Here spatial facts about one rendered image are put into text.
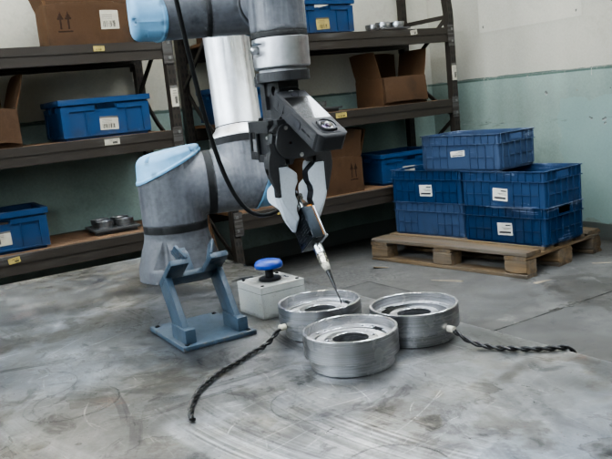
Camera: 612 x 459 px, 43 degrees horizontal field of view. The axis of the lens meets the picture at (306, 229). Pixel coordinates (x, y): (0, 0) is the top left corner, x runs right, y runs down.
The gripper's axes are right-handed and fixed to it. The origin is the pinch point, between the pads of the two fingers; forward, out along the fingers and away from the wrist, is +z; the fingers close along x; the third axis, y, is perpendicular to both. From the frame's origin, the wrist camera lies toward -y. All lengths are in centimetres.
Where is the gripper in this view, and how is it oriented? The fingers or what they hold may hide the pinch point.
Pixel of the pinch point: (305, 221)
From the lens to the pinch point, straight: 103.2
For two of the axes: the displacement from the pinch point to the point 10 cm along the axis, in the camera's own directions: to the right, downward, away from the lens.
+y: -5.0, -1.0, 8.6
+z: 1.0, 9.8, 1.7
